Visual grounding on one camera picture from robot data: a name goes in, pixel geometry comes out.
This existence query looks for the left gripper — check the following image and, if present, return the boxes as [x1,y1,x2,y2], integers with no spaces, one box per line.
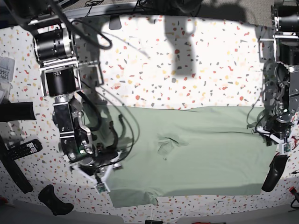
[253,112,297,149]

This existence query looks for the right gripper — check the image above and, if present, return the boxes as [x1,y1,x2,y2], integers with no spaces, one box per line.
[70,145,124,187]

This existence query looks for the light green T-shirt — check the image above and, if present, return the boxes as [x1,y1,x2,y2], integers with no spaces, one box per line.
[97,105,277,208]

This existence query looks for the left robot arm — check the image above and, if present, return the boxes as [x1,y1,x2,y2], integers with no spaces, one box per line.
[256,0,299,154]

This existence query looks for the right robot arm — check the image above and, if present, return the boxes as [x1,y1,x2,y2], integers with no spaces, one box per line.
[4,0,121,190]

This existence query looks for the black game controller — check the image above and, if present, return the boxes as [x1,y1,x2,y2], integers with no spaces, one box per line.
[38,184,74,216]

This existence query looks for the black TV remote control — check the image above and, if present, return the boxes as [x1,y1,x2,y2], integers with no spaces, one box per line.
[8,139,43,160]

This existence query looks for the small black box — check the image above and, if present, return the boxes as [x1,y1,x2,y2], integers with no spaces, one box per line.
[144,220,163,224]

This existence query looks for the long black bar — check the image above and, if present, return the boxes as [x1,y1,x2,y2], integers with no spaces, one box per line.
[0,137,33,194]

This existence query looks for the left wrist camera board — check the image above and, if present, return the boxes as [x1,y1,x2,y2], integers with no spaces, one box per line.
[281,142,292,154]

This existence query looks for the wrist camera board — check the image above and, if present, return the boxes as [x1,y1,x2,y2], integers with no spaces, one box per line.
[281,142,292,154]
[96,182,110,193]

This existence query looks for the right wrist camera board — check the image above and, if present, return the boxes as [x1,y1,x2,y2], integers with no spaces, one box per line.
[96,182,110,193]

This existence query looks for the black curved handle right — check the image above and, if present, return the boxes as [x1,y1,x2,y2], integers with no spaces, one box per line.
[262,155,289,192]

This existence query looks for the black curved handle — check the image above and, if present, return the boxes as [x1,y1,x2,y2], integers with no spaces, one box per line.
[262,155,289,192]
[0,102,36,122]

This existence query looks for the red and black wires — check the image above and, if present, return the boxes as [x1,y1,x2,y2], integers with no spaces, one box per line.
[271,135,299,164]

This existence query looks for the black curved handle left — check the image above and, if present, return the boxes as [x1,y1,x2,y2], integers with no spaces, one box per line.
[0,102,36,122]

